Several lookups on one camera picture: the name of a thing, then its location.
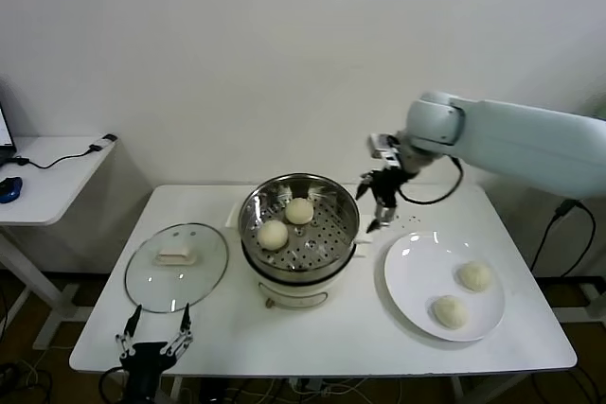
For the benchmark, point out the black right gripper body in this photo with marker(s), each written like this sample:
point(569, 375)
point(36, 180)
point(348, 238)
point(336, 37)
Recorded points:
point(388, 186)

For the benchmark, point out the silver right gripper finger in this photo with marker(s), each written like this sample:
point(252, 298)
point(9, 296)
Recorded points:
point(384, 215)
point(365, 184)

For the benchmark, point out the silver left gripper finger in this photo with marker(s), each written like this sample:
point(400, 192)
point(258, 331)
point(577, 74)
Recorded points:
point(128, 333)
point(184, 328)

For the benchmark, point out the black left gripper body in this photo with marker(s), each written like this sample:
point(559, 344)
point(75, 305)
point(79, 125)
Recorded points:
point(142, 361)

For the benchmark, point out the round glass lid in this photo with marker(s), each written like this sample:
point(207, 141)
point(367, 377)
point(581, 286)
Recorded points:
point(175, 281)

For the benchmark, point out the white steamed baozi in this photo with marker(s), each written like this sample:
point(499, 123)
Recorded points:
point(299, 210)
point(450, 311)
point(475, 276)
point(273, 234)

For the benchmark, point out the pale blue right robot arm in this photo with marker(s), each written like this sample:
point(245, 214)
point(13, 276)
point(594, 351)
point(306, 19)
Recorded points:
point(521, 139)

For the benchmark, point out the perforated steel steamer basket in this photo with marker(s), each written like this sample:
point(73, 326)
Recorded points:
point(312, 238)

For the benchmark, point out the white table leg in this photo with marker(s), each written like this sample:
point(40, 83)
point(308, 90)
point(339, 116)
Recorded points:
point(174, 392)
point(458, 390)

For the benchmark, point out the large white plate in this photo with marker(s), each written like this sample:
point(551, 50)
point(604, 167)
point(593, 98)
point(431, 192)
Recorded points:
point(416, 281)

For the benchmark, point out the white power strip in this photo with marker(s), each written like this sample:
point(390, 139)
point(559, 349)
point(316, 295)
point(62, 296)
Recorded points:
point(310, 386)

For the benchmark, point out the white side desk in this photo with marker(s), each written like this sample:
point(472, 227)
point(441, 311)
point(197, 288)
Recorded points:
point(47, 186)

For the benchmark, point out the blue computer mouse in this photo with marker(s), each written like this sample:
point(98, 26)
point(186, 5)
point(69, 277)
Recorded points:
point(9, 188)

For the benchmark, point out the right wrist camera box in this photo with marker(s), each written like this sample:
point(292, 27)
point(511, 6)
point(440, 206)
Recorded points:
point(384, 151)

